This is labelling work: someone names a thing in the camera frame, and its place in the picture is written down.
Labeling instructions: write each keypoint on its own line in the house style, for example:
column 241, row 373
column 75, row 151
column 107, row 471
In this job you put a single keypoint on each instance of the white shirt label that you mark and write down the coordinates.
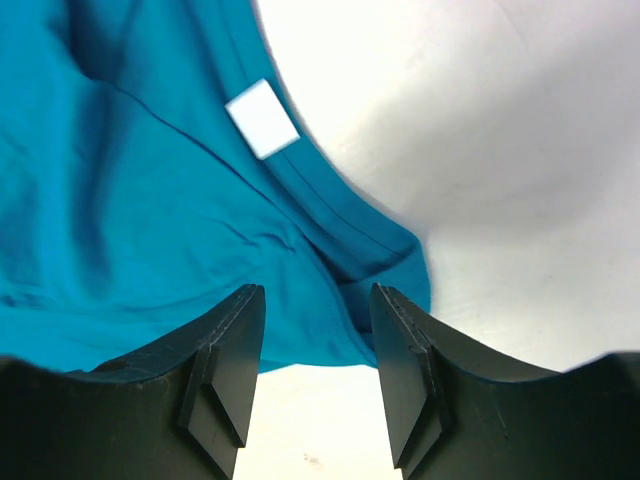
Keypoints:
column 262, row 120

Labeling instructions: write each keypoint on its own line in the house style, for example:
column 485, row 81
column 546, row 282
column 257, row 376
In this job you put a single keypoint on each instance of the blue t shirt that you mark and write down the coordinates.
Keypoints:
column 131, row 202

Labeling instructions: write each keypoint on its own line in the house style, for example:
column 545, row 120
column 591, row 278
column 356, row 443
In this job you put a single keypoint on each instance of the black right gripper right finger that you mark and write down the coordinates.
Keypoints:
column 458, row 409

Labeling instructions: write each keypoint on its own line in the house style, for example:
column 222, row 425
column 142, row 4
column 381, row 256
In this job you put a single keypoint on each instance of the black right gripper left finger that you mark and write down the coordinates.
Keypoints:
column 176, row 408

